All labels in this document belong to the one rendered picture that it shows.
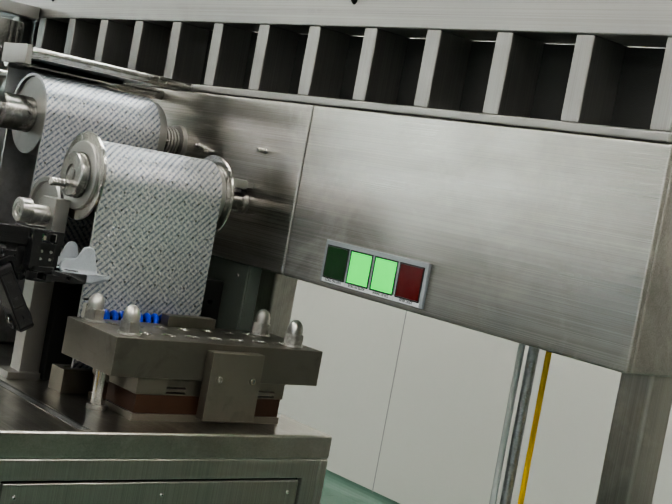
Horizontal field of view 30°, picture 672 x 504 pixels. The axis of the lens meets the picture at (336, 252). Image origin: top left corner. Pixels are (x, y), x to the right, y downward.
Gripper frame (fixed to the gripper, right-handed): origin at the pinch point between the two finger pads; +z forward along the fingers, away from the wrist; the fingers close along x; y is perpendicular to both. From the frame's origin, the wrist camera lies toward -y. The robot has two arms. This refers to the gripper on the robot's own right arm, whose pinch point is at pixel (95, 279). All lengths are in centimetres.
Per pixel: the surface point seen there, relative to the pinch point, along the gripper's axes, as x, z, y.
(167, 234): -0.2, 12.0, 8.9
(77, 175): 3.6, -4.4, 16.2
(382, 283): -36.0, 29.9, 8.4
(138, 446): -25.8, -2.7, -20.9
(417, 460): 180, 264, -82
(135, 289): -0.2, 7.8, -1.0
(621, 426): -73, 47, -4
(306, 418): 254, 263, -84
